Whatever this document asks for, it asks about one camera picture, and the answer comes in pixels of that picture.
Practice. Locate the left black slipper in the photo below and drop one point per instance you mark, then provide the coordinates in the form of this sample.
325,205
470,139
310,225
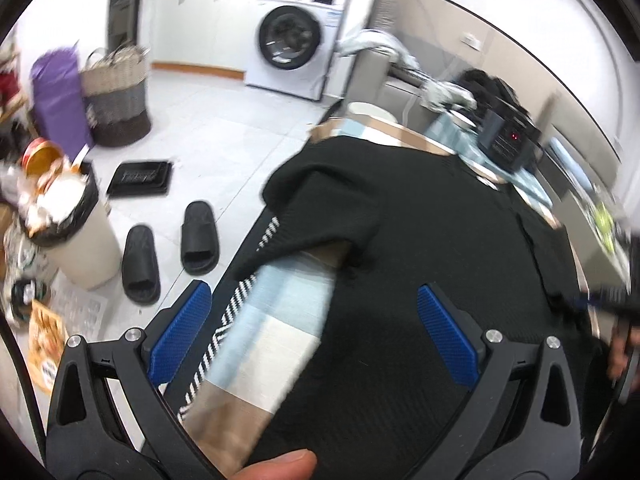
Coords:
140,274

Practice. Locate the grey sofa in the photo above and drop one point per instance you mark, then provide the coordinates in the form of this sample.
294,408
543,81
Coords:
374,80

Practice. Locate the black slipper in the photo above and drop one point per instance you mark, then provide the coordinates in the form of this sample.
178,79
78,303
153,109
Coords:
199,248
140,274

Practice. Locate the black clothes pile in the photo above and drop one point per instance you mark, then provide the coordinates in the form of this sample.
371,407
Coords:
487,90

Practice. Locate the checkered plaid tablecloth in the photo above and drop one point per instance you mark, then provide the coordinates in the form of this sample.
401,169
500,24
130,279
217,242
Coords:
270,339

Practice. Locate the dark electric pressure cooker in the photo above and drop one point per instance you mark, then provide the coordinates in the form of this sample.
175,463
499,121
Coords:
508,136

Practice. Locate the purple bag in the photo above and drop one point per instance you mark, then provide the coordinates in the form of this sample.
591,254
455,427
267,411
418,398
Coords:
59,104

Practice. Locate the grey white blanket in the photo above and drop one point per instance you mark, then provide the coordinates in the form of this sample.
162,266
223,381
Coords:
436,95

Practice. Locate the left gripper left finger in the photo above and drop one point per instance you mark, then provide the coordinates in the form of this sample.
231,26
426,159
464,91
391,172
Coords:
107,417

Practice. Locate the woven laundry basket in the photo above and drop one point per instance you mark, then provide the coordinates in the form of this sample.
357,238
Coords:
114,88

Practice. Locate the person's left hand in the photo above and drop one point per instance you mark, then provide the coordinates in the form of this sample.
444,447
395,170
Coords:
296,465

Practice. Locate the right black slipper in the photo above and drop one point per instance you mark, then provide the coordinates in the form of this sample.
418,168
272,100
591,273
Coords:
199,248

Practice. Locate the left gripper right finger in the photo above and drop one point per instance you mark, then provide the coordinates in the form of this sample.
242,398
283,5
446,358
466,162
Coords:
520,418

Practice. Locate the black knit sweater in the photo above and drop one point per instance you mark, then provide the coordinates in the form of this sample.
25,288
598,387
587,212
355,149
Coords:
425,279

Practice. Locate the white round stool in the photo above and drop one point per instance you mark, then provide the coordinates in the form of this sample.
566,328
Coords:
363,109

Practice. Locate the beige trash bin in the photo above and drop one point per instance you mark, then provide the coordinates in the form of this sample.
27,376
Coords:
83,246

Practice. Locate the light blue checkered side cloth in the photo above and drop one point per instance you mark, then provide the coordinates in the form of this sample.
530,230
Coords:
454,131

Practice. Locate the white kitchen cabinet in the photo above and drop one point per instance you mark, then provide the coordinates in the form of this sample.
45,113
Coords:
211,37

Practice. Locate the white front-load washing machine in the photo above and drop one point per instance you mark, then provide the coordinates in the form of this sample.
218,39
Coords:
293,44

